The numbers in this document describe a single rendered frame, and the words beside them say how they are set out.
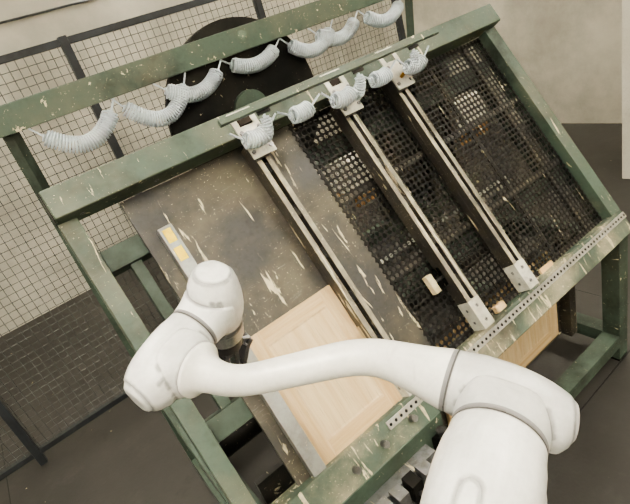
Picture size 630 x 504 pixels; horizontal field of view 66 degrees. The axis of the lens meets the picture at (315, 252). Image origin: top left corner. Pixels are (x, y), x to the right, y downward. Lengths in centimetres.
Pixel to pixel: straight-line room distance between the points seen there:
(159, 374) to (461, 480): 50
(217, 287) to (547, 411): 57
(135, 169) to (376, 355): 111
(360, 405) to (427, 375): 100
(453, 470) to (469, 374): 17
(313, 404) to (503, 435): 109
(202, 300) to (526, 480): 59
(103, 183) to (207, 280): 82
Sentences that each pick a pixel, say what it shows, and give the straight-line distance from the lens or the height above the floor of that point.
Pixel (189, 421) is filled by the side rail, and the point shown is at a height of 123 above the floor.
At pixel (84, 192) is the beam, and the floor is 190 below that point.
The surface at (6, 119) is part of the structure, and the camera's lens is 208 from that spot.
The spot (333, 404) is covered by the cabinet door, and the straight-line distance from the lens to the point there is 173.
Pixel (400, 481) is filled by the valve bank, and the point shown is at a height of 74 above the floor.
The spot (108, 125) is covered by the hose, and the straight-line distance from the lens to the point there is 210.
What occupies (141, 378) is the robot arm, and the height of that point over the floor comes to 175.
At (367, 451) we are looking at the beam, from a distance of 176.
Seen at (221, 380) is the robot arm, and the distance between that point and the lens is 85.
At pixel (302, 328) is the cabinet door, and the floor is 124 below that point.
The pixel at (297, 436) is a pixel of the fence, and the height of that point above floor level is 102.
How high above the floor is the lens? 220
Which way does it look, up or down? 26 degrees down
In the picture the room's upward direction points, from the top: 18 degrees counter-clockwise
